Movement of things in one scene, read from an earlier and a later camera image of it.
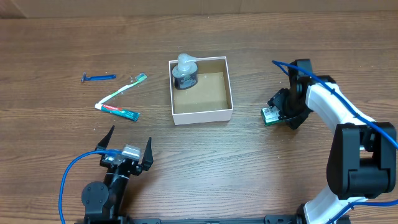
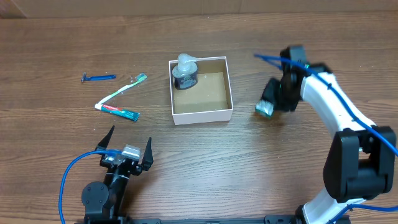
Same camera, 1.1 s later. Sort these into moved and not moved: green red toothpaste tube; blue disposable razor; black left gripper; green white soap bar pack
Moved: green white soap bar pack
Not moved: black left gripper; green red toothpaste tube; blue disposable razor
